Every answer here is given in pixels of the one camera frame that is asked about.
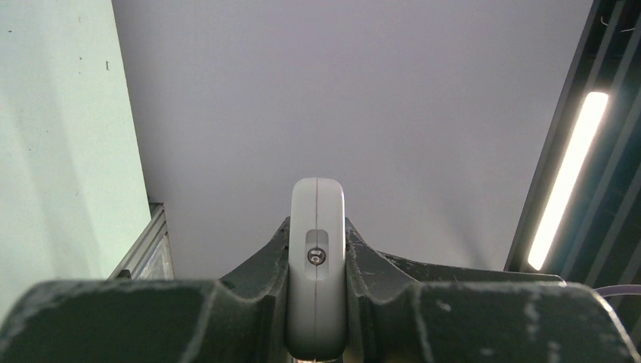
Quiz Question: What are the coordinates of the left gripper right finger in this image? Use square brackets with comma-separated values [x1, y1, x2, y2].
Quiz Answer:
[344, 223, 639, 362]

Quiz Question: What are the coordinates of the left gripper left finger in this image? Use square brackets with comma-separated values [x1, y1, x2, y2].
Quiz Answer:
[1, 221, 290, 362]

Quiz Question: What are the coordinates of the white remote control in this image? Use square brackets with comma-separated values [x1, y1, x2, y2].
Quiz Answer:
[285, 177, 348, 361]

